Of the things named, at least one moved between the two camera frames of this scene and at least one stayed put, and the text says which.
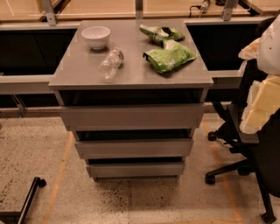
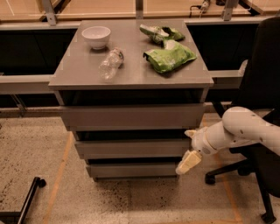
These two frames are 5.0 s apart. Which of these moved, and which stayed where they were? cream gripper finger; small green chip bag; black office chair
Moved: cream gripper finger
Stayed: black office chair; small green chip bag
